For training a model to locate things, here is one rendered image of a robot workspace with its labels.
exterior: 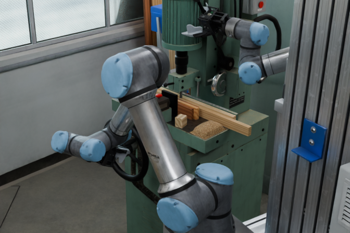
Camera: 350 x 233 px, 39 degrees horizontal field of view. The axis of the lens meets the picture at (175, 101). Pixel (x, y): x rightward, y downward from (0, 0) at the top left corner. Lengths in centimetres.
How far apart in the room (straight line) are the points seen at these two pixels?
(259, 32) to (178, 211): 71
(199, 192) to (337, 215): 38
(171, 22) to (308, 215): 101
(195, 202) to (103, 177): 210
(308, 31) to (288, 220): 56
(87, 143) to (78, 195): 165
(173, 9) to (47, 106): 162
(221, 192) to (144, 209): 104
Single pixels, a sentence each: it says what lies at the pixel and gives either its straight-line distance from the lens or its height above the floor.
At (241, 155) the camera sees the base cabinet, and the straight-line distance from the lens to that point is 238.
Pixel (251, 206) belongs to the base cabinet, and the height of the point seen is 30.
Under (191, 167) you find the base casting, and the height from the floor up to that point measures 74.
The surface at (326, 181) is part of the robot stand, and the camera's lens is 134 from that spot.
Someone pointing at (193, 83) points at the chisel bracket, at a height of 102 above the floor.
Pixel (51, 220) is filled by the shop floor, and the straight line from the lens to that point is 310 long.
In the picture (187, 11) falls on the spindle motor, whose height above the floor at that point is 137.
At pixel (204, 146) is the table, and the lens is 199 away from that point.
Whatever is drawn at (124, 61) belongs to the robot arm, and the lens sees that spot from 135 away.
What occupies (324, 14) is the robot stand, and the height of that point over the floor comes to 156.
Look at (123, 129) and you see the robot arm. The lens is 168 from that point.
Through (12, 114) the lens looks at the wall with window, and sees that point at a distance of 330.
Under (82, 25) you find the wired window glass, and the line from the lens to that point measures 353.
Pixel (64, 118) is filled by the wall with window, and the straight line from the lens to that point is 355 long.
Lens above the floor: 182
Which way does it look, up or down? 23 degrees down
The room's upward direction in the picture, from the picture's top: 1 degrees clockwise
